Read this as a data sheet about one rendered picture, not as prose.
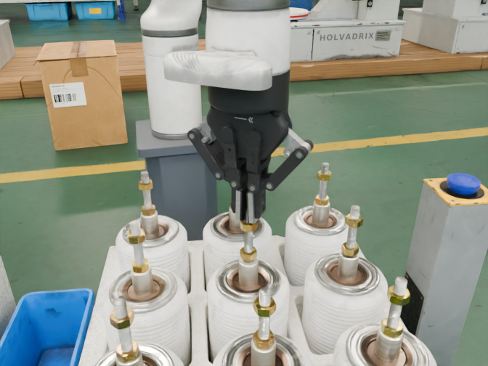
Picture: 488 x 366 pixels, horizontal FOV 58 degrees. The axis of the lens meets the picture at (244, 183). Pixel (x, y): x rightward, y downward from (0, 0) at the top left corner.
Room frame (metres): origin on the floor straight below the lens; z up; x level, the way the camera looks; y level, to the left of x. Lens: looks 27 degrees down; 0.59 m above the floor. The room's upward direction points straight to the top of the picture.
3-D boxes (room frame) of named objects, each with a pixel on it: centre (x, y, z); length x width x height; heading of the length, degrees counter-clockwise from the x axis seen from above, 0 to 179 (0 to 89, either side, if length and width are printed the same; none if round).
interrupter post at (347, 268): (0.42, -0.12, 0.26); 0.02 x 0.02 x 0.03
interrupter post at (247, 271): (0.40, -0.01, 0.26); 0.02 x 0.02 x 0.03
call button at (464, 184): (0.51, -0.28, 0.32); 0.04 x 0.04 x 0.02
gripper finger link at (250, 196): (0.40, -0.01, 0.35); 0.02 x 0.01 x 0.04; 155
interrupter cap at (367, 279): (0.42, -0.12, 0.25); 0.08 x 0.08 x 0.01
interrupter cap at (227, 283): (0.40, -0.01, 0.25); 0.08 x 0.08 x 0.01
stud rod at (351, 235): (0.42, -0.12, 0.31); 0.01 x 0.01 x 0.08
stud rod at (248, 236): (0.40, -0.01, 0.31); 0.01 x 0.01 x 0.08
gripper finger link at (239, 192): (0.41, 0.00, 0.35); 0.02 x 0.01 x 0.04; 155
